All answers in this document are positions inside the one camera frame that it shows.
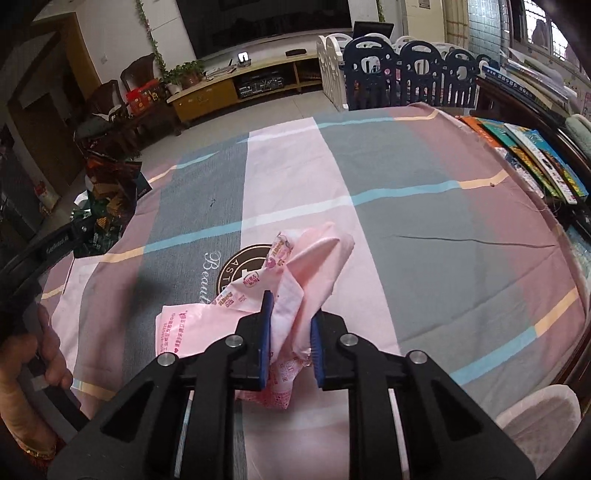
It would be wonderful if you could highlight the potted green plant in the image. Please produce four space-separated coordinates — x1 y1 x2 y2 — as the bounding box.
162 60 204 89

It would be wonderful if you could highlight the white playpen fence panel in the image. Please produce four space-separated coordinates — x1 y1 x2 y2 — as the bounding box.
317 33 352 111

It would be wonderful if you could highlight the red gift box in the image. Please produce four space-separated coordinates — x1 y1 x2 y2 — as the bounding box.
126 79 165 116

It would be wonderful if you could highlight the dark wooden chair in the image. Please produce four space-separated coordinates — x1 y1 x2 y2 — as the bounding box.
73 52 184 158

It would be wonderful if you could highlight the plaid pink grey tablecloth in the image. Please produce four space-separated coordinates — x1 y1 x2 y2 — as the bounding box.
40 102 588 480

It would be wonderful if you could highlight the yellow wooden tv cabinet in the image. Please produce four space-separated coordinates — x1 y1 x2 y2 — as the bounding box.
167 53 322 125

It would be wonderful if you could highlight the dark green plastic bag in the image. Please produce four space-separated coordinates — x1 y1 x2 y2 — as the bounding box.
197 244 271 304

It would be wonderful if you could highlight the person's left hand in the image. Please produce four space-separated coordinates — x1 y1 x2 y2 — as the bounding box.
1 305 73 460

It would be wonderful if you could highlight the dark wooden bench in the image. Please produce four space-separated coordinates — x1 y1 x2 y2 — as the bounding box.
471 77 590 238

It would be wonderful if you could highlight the row of colourful books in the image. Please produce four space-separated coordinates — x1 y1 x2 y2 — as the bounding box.
461 116 588 206

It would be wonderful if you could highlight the black television screen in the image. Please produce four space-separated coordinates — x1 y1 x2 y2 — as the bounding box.
177 0 352 58

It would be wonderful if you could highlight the green grey cushion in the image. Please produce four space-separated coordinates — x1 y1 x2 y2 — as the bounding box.
565 114 591 160

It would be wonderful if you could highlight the navy blue playpen fence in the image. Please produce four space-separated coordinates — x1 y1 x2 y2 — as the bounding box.
342 34 500 110

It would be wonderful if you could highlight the pink plastic bag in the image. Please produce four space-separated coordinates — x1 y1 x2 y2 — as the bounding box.
155 222 355 410

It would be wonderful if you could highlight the white lined trash bin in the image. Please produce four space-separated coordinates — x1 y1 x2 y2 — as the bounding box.
496 384 582 478

